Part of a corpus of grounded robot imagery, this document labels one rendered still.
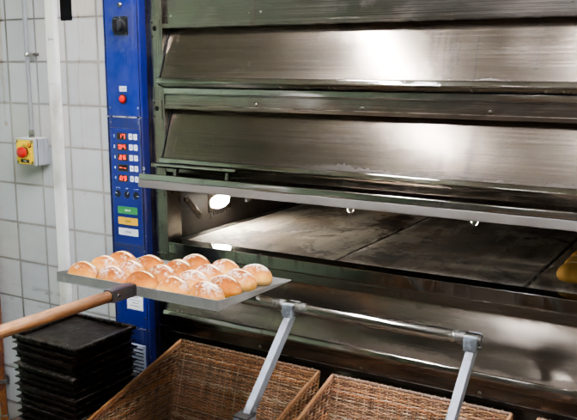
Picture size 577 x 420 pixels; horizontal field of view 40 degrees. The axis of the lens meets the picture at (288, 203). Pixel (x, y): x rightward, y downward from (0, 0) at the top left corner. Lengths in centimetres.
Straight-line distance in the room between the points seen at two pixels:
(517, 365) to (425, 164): 59
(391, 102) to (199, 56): 68
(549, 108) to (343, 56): 60
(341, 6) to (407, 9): 20
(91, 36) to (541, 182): 160
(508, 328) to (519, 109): 59
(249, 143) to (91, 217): 75
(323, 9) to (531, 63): 62
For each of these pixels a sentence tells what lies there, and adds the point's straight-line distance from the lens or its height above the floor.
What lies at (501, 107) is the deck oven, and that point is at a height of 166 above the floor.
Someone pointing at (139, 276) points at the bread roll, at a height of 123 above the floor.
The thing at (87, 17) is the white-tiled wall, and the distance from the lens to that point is 289.
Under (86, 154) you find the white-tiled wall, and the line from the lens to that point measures 293.
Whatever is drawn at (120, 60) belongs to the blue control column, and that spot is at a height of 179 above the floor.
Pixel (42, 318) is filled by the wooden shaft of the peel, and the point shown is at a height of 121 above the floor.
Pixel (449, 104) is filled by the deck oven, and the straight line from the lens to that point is 218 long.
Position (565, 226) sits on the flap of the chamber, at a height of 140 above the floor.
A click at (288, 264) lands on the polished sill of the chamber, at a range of 247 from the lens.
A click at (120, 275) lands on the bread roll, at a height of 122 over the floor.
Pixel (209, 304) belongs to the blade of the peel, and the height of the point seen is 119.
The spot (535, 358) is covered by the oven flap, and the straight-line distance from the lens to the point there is 224.
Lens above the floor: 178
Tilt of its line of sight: 10 degrees down
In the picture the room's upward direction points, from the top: straight up
